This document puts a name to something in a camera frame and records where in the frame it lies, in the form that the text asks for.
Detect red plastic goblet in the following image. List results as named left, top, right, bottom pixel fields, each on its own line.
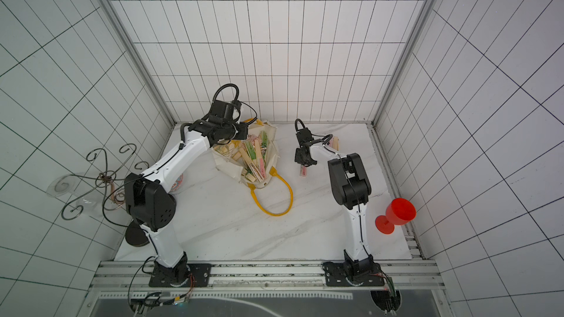
left=375, top=198, right=417, bottom=235

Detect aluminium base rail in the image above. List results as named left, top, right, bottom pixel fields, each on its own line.
left=90, top=260, right=446, bottom=299

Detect grey pink folding fan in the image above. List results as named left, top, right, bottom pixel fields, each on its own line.
left=328, top=136, right=339, bottom=151

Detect black wire ornament stand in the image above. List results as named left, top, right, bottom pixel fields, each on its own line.
left=46, top=143, right=137, bottom=222

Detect cream tote bag yellow handles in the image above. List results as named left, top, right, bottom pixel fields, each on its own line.
left=211, top=120, right=294, bottom=217

